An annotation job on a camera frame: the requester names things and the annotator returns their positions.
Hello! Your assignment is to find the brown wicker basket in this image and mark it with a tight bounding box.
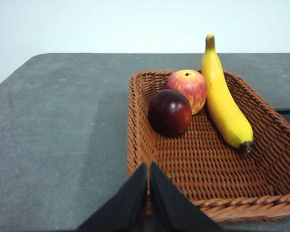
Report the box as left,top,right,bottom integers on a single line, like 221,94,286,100
127,70,290,223

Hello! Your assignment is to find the dark red plum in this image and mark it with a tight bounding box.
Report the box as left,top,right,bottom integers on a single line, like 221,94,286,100
148,89,193,138

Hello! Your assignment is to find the red yellow apple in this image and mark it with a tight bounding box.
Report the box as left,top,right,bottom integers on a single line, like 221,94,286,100
165,69,207,116

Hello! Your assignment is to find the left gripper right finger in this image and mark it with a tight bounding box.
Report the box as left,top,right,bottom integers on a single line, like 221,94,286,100
149,161,220,232

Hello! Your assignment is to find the yellow banana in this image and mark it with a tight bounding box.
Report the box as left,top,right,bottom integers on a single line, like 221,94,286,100
201,33,254,153

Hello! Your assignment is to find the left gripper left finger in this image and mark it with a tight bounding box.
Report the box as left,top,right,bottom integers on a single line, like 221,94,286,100
77,162,149,232

